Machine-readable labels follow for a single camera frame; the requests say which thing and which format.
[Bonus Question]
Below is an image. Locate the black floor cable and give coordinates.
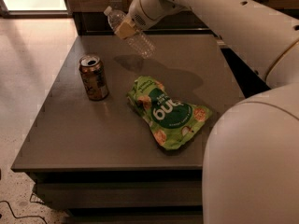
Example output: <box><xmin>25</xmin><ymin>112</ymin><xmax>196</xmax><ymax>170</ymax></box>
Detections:
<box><xmin>0</xmin><ymin>201</ymin><xmax>49</xmax><ymax>224</ymax></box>

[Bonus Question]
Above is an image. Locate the brown soda can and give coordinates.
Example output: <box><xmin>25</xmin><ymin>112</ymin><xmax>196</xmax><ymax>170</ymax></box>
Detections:
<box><xmin>78</xmin><ymin>54</ymin><xmax>109</xmax><ymax>101</ymax></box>

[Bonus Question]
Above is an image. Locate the upper grey drawer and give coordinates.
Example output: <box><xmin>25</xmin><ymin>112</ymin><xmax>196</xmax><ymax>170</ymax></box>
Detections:
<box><xmin>35</xmin><ymin>181</ymin><xmax>202</xmax><ymax>209</ymax></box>

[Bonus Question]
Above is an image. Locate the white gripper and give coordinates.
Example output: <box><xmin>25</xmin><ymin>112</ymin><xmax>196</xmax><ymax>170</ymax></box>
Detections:
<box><xmin>114</xmin><ymin>0</ymin><xmax>183</xmax><ymax>39</ymax></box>

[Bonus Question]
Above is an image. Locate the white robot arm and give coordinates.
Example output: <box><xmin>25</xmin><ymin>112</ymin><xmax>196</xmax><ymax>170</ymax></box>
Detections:
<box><xmin>122</xmin><ymin>0</ymin><xmax>299</xmax><ymax>224</ymax></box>

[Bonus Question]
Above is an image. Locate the lower grey drawer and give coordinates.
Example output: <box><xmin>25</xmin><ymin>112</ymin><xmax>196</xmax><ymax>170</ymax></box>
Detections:
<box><xmin>62</xmin><ymin>215</ymin><xmax>204</xmax><ymax>224</ymax></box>

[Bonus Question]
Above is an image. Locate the grey drawer cabinet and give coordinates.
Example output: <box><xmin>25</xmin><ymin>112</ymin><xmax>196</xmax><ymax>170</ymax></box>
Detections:
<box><xmin>12</xmin><ymin>35</ymin><xmax>243</xmax><ymax>217</ymax></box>

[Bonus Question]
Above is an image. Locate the grey drawer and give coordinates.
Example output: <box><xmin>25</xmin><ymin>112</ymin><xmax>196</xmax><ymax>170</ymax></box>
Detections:
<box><xmin>35</xmin><ymin>181</ymin><xmax>202</xmax><ymax>209</ymax></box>
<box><xmin>62</xmin><ymin>215</ymin><xmax>204</xmax><ymax>224</ymax></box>

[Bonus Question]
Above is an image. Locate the clear plastic water bottle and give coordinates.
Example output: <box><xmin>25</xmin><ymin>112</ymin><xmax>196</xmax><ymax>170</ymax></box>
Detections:
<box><xmin>104</xmin><ymin>6</ymin><xmax>155</xmax><ymax>59</ymax></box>

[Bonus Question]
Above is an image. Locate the green snack bag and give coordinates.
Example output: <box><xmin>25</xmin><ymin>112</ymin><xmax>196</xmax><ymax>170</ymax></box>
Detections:
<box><xmin>127</xmin><ymin>76</ymin><xmax>212</xmax><ymax>150</ymax></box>

